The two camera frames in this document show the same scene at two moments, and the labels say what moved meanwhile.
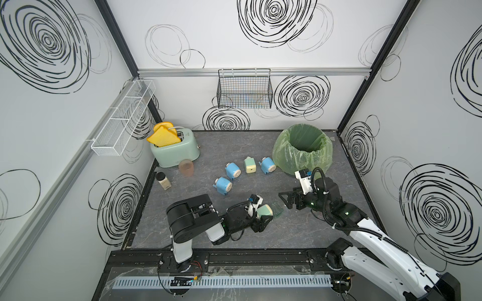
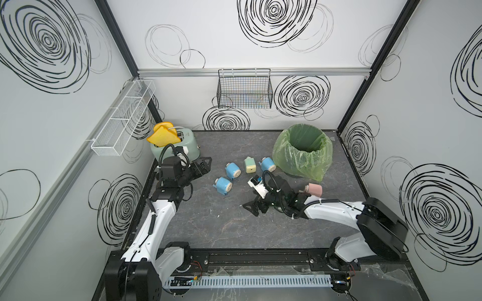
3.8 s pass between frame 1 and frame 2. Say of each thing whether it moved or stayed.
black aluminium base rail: stayed
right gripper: moved
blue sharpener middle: stayed
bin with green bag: stayed
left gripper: moved
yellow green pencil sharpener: stayed
